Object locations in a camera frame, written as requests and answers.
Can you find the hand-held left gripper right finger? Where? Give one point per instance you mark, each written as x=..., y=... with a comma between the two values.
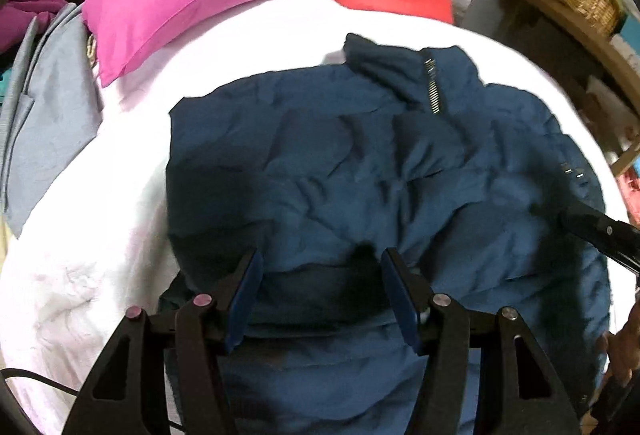
x=402, y=310

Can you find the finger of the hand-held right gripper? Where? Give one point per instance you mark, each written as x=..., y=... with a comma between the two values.
x=607, y=232

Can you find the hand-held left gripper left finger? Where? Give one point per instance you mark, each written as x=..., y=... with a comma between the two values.
x=245, y=300

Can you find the navy padded jacket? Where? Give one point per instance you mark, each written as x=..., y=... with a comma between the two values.
x=350, y=165

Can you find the person's right hand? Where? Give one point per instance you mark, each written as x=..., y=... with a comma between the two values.
x=617, y=355

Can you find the pale pink blanket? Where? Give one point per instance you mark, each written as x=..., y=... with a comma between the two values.
x=100, y=240

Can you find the wooden shelf unit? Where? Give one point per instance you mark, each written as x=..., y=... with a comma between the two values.
x=615, y=65

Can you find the grey cloth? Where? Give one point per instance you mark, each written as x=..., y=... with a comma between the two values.
x=50, y=105

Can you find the beige patterned cloth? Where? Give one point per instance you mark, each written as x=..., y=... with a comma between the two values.
x=91, y=50

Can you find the magenta garment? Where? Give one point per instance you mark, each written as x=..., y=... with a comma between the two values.
x=25, y=10

